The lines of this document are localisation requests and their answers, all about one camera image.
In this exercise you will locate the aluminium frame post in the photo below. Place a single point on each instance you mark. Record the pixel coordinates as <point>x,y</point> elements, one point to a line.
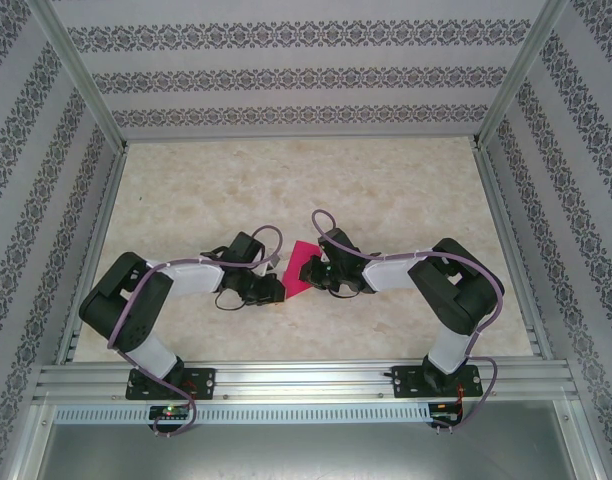
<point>521,75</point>
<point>86,75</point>

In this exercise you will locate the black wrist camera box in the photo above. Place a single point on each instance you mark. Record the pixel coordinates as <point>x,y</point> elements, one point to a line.
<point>341,247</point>
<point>246,247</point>

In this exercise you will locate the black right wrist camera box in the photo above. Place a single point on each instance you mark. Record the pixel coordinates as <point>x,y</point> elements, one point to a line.
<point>341,247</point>

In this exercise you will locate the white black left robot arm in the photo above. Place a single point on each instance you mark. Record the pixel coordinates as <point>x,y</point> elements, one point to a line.
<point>116,300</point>

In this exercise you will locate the aluminium side rail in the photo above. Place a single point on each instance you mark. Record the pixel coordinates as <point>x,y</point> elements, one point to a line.
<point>511,250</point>
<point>93,250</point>

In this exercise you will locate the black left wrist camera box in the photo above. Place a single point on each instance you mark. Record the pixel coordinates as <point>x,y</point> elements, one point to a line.
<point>246,247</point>

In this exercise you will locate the left circuit board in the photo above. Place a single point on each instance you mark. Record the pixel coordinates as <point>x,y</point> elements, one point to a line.
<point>168,412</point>

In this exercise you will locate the aluminium front rail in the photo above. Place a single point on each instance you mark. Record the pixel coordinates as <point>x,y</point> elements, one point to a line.
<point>306,380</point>

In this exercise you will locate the right circuit board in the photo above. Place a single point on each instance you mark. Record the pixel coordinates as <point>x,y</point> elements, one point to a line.
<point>443,412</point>

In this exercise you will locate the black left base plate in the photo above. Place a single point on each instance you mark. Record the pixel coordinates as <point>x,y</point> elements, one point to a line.
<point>206,382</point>

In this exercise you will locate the pink paper sheet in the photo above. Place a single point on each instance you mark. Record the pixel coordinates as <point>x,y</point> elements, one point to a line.
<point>293,272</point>

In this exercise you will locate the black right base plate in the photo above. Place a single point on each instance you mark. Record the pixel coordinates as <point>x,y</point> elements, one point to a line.
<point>403,382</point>

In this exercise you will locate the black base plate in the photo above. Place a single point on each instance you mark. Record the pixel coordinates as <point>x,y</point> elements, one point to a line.
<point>206,382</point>
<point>403,382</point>

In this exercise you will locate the circuit board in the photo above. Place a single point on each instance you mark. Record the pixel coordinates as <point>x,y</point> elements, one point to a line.
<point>443,412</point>
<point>168,412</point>

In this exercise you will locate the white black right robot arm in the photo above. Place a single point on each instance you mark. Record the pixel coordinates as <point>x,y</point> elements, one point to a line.
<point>456,290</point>

